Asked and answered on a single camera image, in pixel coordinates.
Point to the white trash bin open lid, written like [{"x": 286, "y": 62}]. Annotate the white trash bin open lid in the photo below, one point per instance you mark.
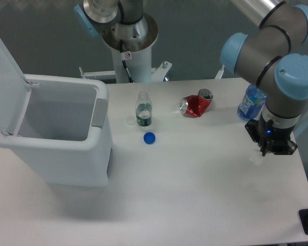
[{"x": 58, "y": 126}]

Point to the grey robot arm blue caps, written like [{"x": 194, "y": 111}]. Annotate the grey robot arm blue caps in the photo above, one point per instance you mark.
[{"x": 267, "y": 60}]

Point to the blue bottle cap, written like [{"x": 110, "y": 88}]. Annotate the blue bottle cap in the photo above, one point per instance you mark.
[{"x": 149, "y": 138}]

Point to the blue plastic water bottle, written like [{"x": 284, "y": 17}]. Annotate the blue plastic water bottle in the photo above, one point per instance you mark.
[{"x": 251, "y": 104}]

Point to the crushed red soda can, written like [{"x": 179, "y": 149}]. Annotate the crushed red soda can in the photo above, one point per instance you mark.
[{"x": 196, "y": 105}]

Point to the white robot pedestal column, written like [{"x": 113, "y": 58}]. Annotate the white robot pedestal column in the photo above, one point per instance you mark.
[{"x": 138, "y": 64}]

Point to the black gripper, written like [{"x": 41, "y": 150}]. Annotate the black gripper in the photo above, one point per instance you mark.
[{"x": 269, "y": 138}]

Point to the clear bottle green label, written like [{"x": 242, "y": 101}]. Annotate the clear bottle green label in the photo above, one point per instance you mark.
[{"x": 143, "y": 110}]

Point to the white bottle cap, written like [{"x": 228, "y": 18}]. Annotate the white bottle cap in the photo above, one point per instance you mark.
[{"x": 130, "y": 120}]

